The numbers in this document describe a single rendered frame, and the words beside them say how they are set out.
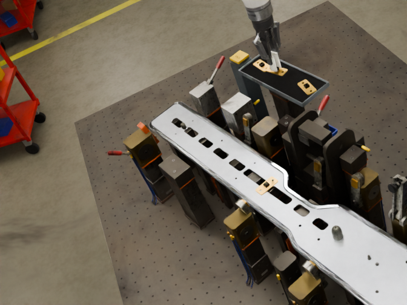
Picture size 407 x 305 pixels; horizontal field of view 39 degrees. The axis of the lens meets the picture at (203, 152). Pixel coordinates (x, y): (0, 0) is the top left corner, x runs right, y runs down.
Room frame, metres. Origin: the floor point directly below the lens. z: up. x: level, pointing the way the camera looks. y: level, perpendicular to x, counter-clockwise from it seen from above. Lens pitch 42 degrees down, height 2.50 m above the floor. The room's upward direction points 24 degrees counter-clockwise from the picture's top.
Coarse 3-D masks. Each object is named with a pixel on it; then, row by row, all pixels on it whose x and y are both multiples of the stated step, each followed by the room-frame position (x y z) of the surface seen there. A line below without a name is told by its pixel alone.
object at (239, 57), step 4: (240, 52) 1.97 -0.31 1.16; (244, 52) 1.96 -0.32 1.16; (232, 56) 1.96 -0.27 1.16; (236, 56) 1.95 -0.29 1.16; (240, 56) 1.94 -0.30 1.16; (244, 56) 1.93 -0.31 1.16; (248, 56) 1.93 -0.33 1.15; (232, 60) 1.95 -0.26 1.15; (236, 60) 1.93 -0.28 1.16; (240, 60) 1.91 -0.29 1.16; (244, 60) 1.92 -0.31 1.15
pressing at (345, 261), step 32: (160, 128) 1.92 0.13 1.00; (192, 128) 1.84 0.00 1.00; (192, 160) 1.66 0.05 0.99; (224, 160) 1.58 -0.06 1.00; (256, 160) 1.51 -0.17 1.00; (256, 192) 1.36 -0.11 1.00; (288, 192) 1.30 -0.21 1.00; (288, 224) 1.17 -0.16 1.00; (352, 224) 1.07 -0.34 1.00; (320, 256) 1.01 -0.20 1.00; (352, 256) 0.96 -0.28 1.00; (384, 256) 0.92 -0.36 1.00; (352, 288) 0.87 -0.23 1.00; (384, 288) 0.83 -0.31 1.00
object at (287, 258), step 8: (280, 256) 1.08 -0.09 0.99; (288, 256) 1.07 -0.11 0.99; (280, 264) 1.05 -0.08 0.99; (288, 264) 1.04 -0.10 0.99; (296, 264) 1.04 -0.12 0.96; (280, 272) 1.03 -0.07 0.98; (288, 272) 1.03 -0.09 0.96; (296, 272) 1.04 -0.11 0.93; (280, 280) 1.04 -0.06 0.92; (288, 280) 1.03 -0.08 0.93; (288, 296) 1.07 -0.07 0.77
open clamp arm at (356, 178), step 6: (354, 174) 1.16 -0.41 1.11; (360, 174) 1.15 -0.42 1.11; (354, 180) 1.15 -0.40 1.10; (360, 180) 1.14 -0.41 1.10; (354, 186) 1.15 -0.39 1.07; (360, 186) 1.14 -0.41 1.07; (354, 192) 1.15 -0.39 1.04; (360, 192) 1.13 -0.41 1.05; (354, 198) 1.15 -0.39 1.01; (360, 198) 1.13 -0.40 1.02; (354, 204) 1.15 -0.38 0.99; (360, 204) 1.13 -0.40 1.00
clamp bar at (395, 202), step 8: (400, 176) 1.00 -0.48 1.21; (392, 184) 0.98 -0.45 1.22; (400, 184) 0.99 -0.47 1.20; (392, 192) 0.97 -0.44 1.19; (400, 192) 0.98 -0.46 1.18; (392, 200) 1.00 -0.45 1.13; (400, 200) 0.97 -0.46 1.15; (392, 208) 0.99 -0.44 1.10; (400, 208) 0.97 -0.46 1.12; (392, 216) 0.99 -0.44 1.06; (400, 216) 0.97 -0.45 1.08; (400, 224) 0.96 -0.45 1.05
